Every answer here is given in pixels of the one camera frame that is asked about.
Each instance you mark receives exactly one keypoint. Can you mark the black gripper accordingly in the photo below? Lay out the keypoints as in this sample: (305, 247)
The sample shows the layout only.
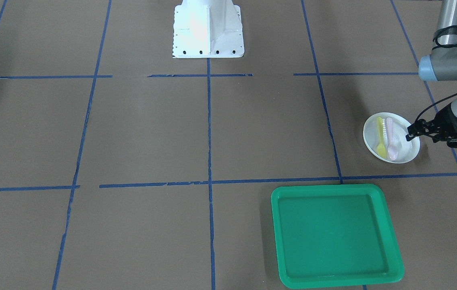
(445, 121)

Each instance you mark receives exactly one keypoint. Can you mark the yellow plastic spoon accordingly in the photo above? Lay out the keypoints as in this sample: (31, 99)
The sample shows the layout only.
(380, 147)

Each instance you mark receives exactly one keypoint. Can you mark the white camera pillar stand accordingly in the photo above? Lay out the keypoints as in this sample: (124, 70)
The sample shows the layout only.
(207, 29)

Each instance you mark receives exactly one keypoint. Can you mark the white round plate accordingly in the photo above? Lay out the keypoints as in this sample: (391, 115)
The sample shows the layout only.
(408, 151)

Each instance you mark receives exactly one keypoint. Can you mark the brown paper table cover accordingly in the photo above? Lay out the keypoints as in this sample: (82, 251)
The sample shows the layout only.
(122, 168)

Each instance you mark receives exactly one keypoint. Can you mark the pink plastic spoon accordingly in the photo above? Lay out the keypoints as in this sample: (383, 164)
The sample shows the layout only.
(392, 148)

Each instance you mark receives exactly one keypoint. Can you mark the green plastic tray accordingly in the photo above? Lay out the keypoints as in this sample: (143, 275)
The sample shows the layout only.
(337, 235)

